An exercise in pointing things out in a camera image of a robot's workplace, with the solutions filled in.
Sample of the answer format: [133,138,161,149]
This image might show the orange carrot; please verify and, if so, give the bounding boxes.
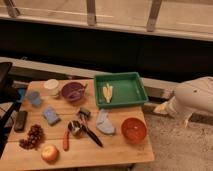
[63,130,69,151]

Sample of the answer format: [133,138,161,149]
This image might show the dark red grape bunch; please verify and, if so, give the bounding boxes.
[19,124,44,150]

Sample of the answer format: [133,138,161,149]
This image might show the purple bowl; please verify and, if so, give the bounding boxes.
[61,82,86,102]

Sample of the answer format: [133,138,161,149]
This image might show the metal ladle black handle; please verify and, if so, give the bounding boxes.
[68,120,103,147]

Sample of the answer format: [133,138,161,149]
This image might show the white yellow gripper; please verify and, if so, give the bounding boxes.
[154,98,177,116]

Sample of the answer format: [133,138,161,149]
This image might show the green plastic tray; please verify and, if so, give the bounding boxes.
[94,72,148,109]

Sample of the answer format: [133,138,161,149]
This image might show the white paper cup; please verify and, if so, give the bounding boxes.
[44,79,60,97]

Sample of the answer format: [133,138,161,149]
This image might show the black remote control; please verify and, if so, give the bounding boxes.
[14,111,28,132]

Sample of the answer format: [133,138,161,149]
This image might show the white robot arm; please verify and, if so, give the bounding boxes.
[153,76,213,127]

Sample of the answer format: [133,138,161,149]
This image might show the orange red bowl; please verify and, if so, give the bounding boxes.
[121,117,147,144]

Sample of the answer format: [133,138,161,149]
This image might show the light blue cloth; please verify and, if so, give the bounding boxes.
[96,109,116,135]

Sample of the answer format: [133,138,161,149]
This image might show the light blue plastic cup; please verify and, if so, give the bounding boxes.
[27,91,42,107]

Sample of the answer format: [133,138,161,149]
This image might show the blue sponge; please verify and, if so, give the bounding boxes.
[43,107,60,126]

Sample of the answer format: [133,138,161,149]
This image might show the red yellow apple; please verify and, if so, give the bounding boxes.
[41,145,59,162]

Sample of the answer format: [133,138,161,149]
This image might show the black chair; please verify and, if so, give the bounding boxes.
[0,62,20,157]

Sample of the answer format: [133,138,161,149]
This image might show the yellow corn pieces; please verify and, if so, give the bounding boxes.
[102,84,113,103]

